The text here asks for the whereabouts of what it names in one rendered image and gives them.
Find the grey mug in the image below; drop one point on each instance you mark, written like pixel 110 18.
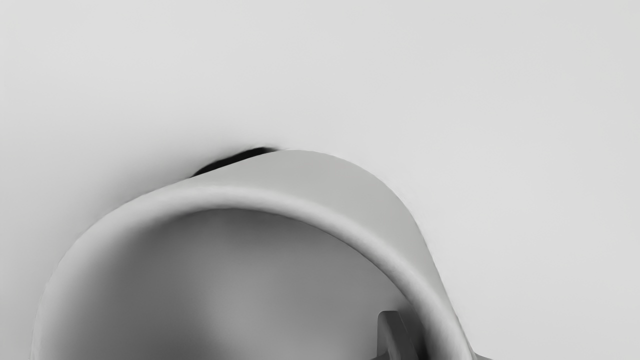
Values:
pixel 320 180

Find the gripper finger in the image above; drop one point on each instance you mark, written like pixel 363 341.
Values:
pixel 395 337

